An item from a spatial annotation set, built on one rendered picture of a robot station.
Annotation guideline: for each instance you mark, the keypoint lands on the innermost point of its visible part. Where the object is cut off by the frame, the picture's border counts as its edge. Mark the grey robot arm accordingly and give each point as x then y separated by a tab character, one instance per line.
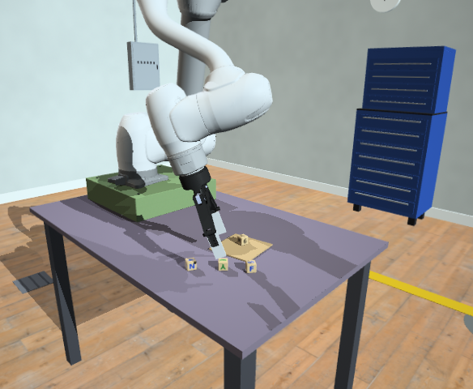
182	119

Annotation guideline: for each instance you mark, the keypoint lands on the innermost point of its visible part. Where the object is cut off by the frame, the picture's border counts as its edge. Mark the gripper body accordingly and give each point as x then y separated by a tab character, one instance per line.
196	182

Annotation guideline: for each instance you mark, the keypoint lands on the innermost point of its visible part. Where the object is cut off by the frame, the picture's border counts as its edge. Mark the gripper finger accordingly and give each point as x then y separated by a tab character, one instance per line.
219	225
204	213

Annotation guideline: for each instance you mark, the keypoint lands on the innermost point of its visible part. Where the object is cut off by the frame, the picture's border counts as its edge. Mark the tan flat mat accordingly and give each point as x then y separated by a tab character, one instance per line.
245	252

